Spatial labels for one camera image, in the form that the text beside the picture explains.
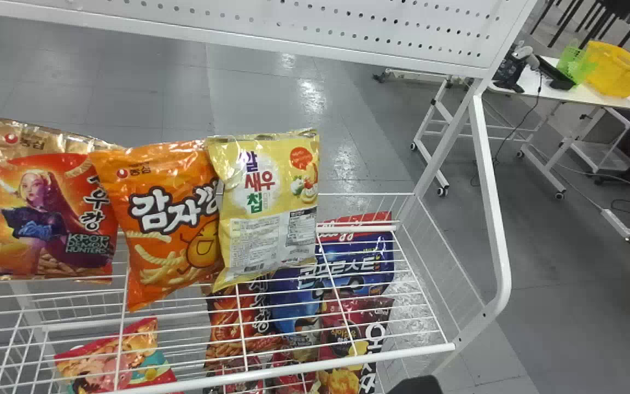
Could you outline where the white wire rack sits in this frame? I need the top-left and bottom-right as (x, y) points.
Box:
(0, 0), (538, 394)

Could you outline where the yellow basket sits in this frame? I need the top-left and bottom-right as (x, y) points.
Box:
(582, 40), (630, 99)

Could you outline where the dark red snack packet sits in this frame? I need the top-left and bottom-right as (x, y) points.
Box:
(314, 295), (396, 394)

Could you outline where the green basket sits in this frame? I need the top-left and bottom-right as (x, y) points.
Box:
(557, 44), (598, 86)

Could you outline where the yellow snack packet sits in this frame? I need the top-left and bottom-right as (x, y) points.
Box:
(205, 128), (321, 294)

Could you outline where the white side table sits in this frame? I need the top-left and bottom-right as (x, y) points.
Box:
(411, 55), (630, 201)

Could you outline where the hand scanner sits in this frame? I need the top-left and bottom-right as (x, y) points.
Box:
(513, 46), (541, 70)

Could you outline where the white power strip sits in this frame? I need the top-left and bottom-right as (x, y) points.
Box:
(599, 208), (630, 240)

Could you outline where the red gold snack packet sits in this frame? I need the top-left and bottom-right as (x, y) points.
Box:
(0, 117), (125, 283)

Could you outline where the black stand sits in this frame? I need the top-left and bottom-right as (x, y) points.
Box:
(492, 55), (527, 93)

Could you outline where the orange snack packet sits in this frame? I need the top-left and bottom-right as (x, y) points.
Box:
(87, 140), (226, 313)

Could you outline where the pink snack packet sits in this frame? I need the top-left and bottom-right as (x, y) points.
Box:
(54, 317), (180, 394)

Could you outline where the blue cereal bag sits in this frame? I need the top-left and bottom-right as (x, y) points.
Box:
(267, 211), (396, 351)

